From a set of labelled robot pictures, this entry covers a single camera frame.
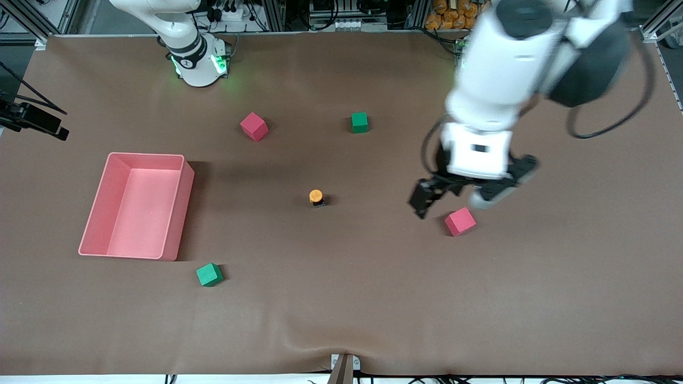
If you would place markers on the green foam cube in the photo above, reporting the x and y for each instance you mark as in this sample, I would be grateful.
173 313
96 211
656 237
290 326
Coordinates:
209 275
359 122

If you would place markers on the red foam cube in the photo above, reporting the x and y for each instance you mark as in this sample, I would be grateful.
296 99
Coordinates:
460 222
254 127

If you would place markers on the grey terminal block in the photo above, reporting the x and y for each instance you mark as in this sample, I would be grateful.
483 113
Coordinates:
347 24

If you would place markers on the brown table cover sheet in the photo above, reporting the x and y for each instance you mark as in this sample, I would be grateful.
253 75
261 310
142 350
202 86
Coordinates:
341 298

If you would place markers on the orange and black push button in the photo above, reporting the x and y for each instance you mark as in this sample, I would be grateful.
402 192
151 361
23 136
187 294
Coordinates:
316 197

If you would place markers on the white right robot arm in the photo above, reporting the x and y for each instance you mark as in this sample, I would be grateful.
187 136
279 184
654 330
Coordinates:
197 64

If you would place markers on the white power strip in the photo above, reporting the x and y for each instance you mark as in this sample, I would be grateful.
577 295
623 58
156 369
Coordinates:
227 13

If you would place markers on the metal table edge bracket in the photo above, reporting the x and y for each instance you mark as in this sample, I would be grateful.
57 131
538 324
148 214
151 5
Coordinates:
344 368

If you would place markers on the orange snack bags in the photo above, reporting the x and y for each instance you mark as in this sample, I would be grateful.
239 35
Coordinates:
453 16

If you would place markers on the pink plastic bin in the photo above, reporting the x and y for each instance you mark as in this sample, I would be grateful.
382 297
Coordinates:
139 213

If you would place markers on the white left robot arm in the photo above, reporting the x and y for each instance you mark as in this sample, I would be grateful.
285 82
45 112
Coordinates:
507 69

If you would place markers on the aluminium frame post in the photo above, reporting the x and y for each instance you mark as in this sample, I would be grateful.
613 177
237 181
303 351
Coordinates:
661 24
37 21

